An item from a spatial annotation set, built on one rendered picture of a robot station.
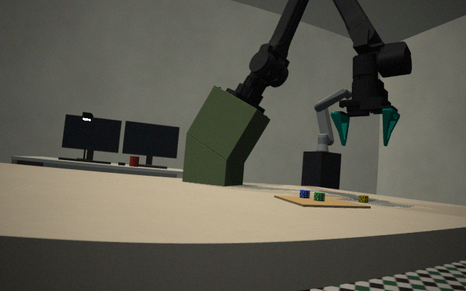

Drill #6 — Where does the blue die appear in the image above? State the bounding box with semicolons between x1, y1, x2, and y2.
300;190;310;198

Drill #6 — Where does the green die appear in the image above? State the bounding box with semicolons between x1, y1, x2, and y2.
314;192;325;201

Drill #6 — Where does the yellow die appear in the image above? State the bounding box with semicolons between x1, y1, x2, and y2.
359;195;368;203

